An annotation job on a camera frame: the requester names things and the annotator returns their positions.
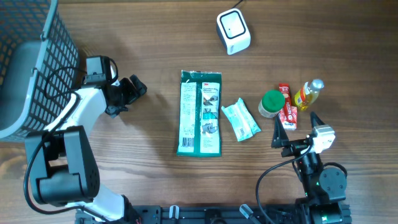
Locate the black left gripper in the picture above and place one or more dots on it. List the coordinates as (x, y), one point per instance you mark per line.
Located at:
(132, 93)

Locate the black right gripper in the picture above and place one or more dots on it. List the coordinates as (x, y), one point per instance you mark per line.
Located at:
(281, 139)

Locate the green lid round jar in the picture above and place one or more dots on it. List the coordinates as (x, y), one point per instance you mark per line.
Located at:
(271, 103)

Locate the yellow oil bottle silver cap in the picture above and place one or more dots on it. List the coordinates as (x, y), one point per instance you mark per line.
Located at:
(308, 94)

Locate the red stick sachet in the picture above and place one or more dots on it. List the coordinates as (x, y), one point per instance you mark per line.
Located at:
(285, 90)

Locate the green white gloves packet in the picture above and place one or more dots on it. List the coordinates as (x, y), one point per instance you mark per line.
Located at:
(199, 131)

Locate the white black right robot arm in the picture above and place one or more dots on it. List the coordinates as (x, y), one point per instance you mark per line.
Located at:
(324, 184)

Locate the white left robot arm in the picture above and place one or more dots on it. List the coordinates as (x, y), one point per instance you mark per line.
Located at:
(62, 174)

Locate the white barcode scanner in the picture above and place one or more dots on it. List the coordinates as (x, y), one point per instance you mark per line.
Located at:
(233, 31)

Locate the grey plastic mesh basket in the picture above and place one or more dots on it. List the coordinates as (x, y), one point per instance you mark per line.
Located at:
(37, 54)

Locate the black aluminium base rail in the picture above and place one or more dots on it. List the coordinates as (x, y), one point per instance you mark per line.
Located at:
(282, 213)

